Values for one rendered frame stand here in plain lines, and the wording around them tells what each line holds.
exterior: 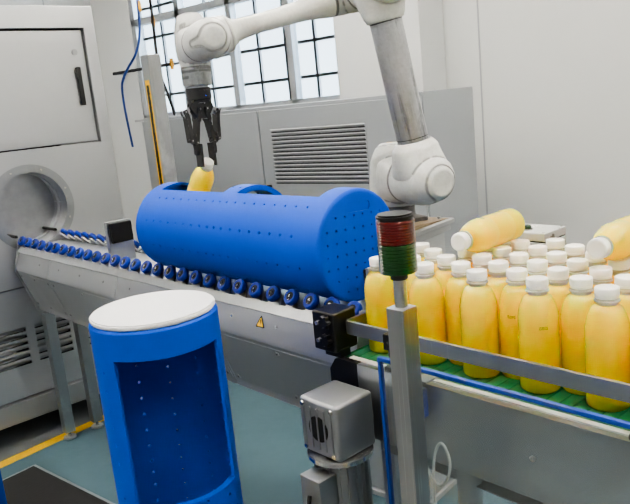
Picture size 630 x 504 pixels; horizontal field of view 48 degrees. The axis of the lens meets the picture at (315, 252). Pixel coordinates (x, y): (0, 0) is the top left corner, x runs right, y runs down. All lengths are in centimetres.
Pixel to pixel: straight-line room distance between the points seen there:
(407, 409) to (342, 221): 61
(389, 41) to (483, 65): 250
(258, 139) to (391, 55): 199
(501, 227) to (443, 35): 334
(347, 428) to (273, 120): 276
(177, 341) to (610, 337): 84
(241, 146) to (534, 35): 185
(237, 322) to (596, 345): 108
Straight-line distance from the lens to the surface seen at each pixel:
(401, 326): 119
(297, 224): 172
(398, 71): 223
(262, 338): 192
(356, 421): 148
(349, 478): 152
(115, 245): 279
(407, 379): 123
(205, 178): 221
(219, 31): 199
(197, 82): 217
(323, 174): 382
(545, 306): 130
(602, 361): 126
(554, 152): 453
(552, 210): 459
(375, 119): 358
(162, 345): 151
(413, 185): 223
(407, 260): 116
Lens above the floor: 145
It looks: 12 degrees down
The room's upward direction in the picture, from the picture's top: 6 degrees counter-clockwise
